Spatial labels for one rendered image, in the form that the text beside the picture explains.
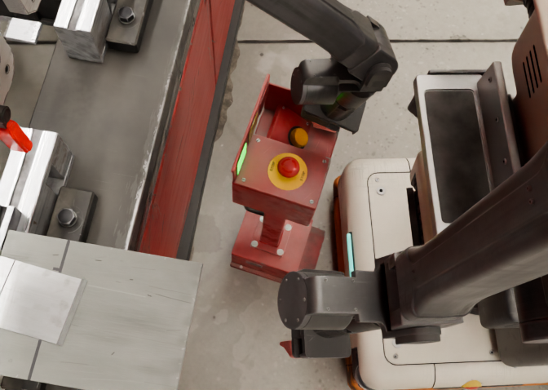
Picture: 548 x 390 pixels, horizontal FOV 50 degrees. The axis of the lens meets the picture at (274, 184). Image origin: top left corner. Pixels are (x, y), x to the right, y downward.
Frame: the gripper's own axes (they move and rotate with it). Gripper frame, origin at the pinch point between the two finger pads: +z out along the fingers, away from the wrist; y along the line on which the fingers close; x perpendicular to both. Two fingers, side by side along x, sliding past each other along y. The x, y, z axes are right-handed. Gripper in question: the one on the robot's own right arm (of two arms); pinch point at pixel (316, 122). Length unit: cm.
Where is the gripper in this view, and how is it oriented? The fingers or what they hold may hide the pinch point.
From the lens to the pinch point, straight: 109.4
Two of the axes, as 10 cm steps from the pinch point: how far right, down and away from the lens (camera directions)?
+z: -2.8, 2.3, 9.3
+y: -9.1, -3.7, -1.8
